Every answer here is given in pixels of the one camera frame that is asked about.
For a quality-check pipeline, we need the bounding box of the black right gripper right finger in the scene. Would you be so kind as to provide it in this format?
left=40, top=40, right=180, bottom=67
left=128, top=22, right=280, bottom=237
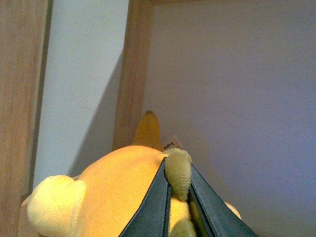
left=189, top=166, right=257, bottom=237

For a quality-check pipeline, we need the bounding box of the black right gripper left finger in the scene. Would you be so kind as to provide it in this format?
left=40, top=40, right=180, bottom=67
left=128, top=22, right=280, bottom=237
left=120, top=160, right=171, bottom=237

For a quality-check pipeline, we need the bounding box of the orange plush dinosaur toy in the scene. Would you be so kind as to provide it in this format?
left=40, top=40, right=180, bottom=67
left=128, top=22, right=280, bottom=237
left=26, top=110, right=242, bottom=237

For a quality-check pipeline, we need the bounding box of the wooden shelf unit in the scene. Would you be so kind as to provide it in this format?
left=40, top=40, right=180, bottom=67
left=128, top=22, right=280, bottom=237
left=0, top=0, right=316, bottom=237

